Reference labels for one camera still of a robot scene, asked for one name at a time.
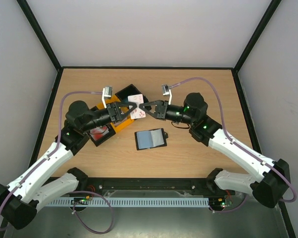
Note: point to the red patterned card stack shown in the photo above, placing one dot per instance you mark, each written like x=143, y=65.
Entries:
x=99, y=133

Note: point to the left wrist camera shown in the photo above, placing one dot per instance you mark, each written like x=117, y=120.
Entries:
x=106, y=94

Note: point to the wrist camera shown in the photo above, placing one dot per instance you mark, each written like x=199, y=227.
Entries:
x=166, y=91
x=106, y=94

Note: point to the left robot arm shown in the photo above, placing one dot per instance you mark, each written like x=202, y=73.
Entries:
x=23, y=197

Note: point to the yellow card bin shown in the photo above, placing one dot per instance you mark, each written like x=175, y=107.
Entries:
x=118, y=126

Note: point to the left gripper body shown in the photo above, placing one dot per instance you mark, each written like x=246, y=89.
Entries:
x=111, y=107

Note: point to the black bin with teal cards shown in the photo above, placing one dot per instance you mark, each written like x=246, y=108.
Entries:
x=129, y=90

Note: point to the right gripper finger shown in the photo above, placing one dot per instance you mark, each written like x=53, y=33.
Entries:
x=149, y=112
x=151, y=104

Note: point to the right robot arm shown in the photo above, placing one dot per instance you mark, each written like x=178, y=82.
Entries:
x=266, y=180

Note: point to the black bin with red cards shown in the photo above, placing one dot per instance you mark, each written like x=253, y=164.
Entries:
x=108, y=136

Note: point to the white slotted cable duct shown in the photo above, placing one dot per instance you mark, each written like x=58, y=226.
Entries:
x=132, y=202

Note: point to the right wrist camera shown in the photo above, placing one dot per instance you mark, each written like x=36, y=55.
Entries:
x=166, y=91

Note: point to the black leather card holder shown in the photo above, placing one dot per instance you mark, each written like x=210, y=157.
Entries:
x=149, y=139

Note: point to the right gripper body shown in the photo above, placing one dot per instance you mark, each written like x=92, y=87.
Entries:
x=161, y=110

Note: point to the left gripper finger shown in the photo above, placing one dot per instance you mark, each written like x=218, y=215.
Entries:
x=126, y=106
x=125, y=112

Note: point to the white credit card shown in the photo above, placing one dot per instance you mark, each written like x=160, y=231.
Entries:
x=137, y=113

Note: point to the black aluminium frame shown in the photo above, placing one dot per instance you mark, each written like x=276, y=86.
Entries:
x=30, y=16

